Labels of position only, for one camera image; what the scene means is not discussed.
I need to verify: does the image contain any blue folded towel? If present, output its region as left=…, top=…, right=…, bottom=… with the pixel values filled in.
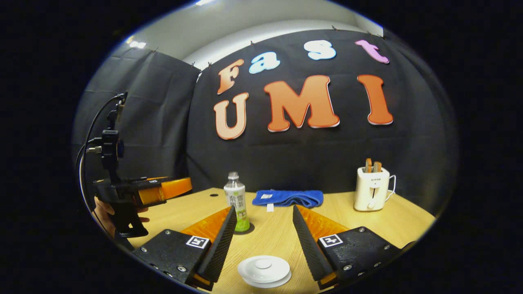
left=252, top=189, right=324, bottom=213

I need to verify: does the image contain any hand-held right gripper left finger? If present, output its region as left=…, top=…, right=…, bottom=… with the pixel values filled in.
left=132, top=205, right=238, bottom=291

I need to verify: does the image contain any clear water bottle green label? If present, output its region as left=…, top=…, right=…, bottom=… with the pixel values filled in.
left=224, top=171, right=250, bottom=232

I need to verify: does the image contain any white teacup lid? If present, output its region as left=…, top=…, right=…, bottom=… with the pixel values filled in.
left=237, top=255, right=291, bottom=284

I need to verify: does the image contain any black backdrop cloth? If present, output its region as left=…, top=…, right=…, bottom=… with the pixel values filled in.
left=72, top=29, right=459, bottom=217

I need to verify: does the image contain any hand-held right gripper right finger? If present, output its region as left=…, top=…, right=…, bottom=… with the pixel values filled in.
left=292, top=205, right=409, bottom=290

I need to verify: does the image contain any white toaster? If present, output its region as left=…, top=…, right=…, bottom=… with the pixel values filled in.
left=354, top=167, right=391, bottom=212

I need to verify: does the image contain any white toaster cable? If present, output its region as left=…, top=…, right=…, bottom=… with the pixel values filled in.
left=384, top=175, right=397, bottom=203

